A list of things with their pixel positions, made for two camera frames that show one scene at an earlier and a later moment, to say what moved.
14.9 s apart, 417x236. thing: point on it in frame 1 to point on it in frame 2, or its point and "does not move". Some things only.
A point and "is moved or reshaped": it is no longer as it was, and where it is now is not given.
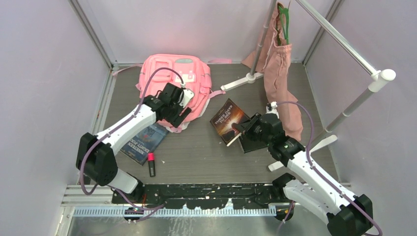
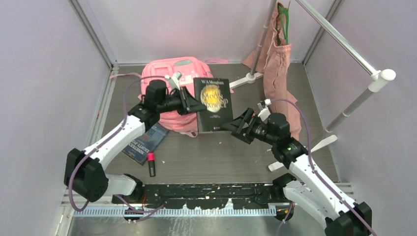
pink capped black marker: [151, 157] does not move
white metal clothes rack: [378, 77] does not move
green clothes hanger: [284, 12] does not move
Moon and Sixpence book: [248, 145] to [214, 94]
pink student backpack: [191, 70] is moved or reshaped
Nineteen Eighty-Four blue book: [138, 150] does not move
